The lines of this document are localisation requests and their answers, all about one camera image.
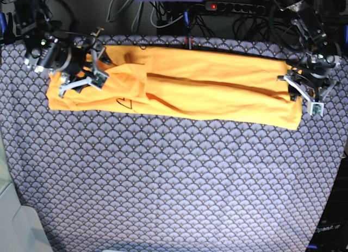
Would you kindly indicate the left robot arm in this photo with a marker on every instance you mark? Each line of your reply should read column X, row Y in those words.
column 320, row 55

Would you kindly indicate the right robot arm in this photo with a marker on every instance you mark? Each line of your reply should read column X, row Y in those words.
column 50, row 48

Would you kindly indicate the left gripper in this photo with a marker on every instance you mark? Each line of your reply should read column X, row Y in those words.
column 313, row 88

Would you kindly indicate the black power strip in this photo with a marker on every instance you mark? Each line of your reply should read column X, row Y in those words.
column 235, row 7

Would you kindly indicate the red black clip marker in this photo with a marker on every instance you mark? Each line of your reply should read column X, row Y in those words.
column 188, row 43

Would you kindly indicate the white plastic bin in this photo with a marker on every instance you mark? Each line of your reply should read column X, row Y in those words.
column 21, row 229

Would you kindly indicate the yellow T-shirt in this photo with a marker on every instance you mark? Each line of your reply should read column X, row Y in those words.
column 184, row 83

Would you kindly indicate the blue cable plug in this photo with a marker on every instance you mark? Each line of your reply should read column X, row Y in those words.
column 186, row 19

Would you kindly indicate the black OpenArm box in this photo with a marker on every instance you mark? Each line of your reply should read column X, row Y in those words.
column 331, row 232

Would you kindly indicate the blue patterned table cloth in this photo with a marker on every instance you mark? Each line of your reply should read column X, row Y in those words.
column 100, row 180

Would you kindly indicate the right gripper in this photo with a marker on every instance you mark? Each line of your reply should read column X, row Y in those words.
column 81, row 69

